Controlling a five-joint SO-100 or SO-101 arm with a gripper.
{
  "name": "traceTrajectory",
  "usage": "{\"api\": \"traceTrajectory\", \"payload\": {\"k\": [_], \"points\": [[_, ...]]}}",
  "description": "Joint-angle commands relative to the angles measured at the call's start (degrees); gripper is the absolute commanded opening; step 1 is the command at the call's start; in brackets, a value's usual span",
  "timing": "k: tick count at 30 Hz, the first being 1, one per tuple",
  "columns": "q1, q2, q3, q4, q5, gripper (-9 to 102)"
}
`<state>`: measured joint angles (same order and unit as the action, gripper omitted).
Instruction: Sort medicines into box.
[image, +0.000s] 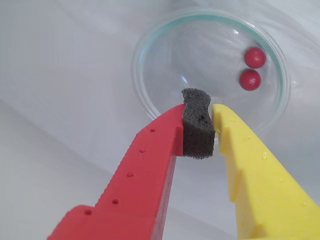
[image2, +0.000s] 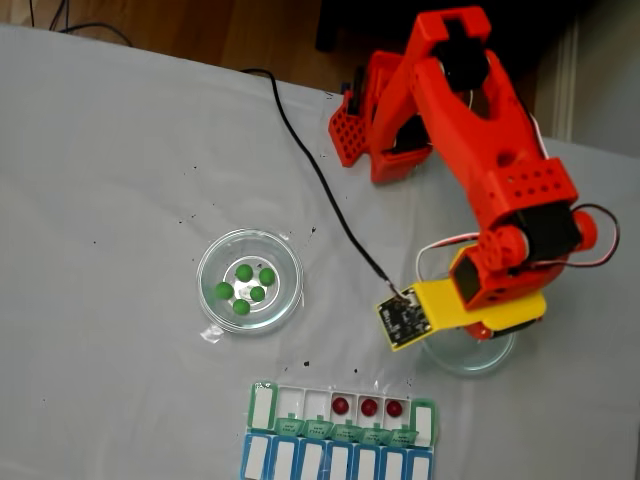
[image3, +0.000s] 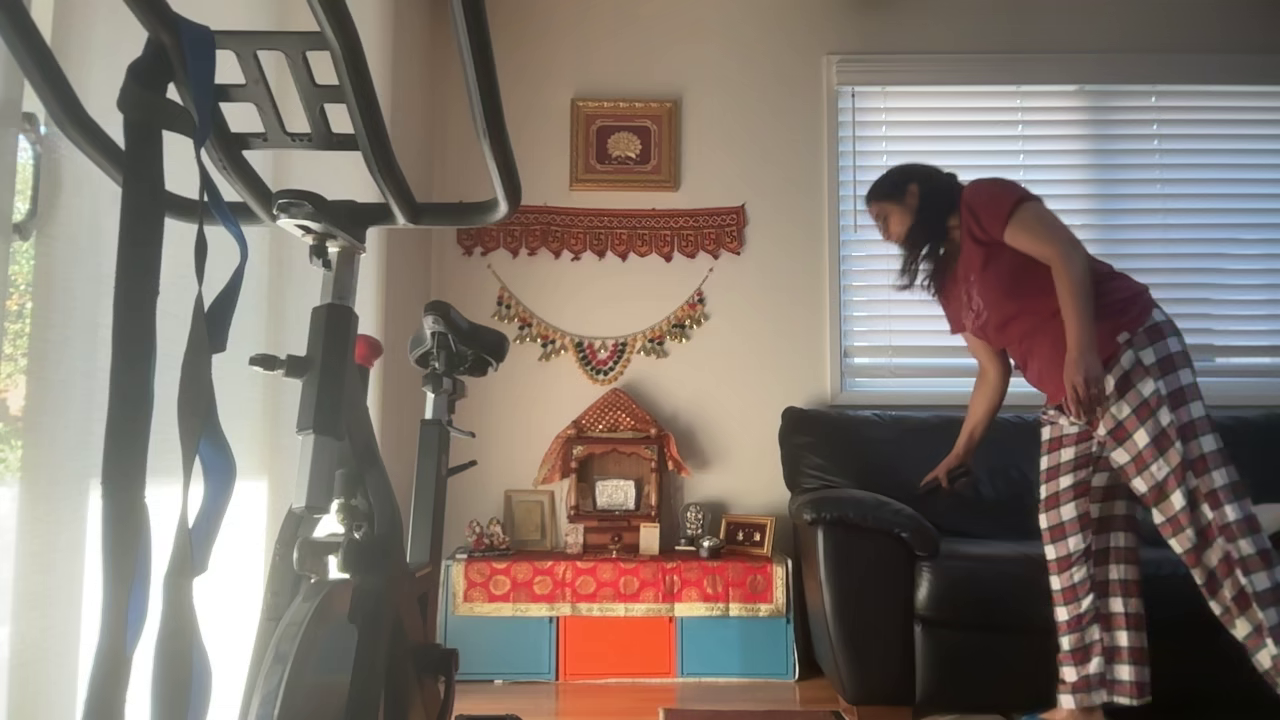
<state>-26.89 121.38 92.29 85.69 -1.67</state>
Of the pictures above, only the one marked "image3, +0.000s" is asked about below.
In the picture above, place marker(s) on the person's left hand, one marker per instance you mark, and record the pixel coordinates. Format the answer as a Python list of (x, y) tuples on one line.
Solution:
[(1085, 385)]

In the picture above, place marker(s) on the wooden shrine with red canopy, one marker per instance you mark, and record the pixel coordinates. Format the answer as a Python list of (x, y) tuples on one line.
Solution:
[(612, 470)]

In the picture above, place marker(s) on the red and gold cloth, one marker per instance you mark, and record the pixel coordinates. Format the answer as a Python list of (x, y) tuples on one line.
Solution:
[(615, 583)]

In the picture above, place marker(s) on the white sheer curtain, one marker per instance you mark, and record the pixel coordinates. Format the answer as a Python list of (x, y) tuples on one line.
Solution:
[(65, 350)]

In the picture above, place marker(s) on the black leather sofa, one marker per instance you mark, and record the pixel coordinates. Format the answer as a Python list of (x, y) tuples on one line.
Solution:
[(870, 600)]

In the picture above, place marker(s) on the gold framed wall picture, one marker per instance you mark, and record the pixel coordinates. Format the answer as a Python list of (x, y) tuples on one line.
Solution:
[(624, 145)]

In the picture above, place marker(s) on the white window blind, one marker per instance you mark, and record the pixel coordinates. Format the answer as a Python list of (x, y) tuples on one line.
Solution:
[(1100, 130)]

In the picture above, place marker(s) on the small black handheld object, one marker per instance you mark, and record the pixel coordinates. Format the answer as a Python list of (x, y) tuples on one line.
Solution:
[(965, 477)]

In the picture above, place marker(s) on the white cushion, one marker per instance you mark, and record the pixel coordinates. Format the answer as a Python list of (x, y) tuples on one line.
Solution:
[(1270, 518)]

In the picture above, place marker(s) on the black exercise bike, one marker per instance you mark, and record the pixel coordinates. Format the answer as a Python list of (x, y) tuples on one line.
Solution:
[(330, 380)]

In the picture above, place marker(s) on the small gold framed picture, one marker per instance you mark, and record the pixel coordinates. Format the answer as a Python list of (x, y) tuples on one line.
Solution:
[(747, 535)]

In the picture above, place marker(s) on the small glass holder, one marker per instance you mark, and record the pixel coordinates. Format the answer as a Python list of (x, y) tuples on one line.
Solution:
[(574, 541)]

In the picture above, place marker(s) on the pale standing picture frame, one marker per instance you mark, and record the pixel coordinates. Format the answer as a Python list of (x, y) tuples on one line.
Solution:
[(529, 520)]

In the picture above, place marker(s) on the small white card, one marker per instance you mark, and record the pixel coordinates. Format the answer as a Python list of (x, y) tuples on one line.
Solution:
[(649, 539)]

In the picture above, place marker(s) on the person's right hand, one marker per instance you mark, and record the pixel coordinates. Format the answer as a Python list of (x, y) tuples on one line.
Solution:
[(938, 476)]

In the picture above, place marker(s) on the beaded garland wall hanging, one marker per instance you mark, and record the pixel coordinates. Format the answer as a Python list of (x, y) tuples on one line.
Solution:
[(600, 358)]

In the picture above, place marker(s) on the small colourful figurines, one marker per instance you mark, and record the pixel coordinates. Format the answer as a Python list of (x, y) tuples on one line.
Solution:
[(488, 537)]

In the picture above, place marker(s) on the person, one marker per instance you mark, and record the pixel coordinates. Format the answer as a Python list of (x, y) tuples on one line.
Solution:
[(1020, 300)]

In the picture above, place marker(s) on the red embroidered wall hanging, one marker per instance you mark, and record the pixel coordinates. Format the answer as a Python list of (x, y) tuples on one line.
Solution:
[(600, 232)]

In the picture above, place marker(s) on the silver idol statue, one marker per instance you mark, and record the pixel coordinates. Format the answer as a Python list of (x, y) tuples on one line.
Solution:
[(692, 520)]

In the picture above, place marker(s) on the blue and orange cabinet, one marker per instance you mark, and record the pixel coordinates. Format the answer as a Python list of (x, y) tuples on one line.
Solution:
[(617, 648)]

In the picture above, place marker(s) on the dark floor rug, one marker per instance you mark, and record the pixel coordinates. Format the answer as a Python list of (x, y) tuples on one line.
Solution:
[(750, 714)]

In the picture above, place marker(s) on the small dark round bowl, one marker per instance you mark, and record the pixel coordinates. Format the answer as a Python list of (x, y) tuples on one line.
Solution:
[(710, 547)]

